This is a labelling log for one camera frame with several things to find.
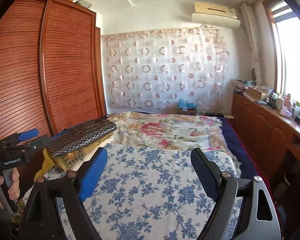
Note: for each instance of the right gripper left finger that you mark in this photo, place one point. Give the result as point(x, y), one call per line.
point(90, 172)

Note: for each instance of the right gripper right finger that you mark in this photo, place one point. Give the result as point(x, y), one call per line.
point(207, 172)

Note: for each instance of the dark circle-patterned garment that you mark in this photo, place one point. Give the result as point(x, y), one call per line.
point(79, 136)

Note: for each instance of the navy blue bed sheet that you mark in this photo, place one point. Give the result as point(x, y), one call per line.
point(245, 165)

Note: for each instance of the blue floral white quilt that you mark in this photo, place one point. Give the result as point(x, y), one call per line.
point(148, 193)

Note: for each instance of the teal object behind bed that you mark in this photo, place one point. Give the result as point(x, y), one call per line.
point(183, 104)

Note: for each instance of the wooden sideboard cabinet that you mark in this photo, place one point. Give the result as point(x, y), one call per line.
point(267, 135)

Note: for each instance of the cardboard box on sideboard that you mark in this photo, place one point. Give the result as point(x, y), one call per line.
point(256, 94)

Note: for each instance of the pink bottle on sideboard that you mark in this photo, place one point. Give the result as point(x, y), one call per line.
point(286, 109)

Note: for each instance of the red wooden wardrobe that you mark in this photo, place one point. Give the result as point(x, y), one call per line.
point(50, 67)

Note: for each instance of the white circle-patterned curtain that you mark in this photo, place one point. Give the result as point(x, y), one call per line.
point(155, 71)

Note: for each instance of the beige window drape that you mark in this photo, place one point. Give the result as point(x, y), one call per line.
point(250, 25)

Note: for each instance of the window with wooden frame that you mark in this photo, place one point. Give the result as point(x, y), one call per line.
point(285, 30)

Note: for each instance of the white wall air conditioner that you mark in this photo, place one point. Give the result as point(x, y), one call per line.
point(214, 14)

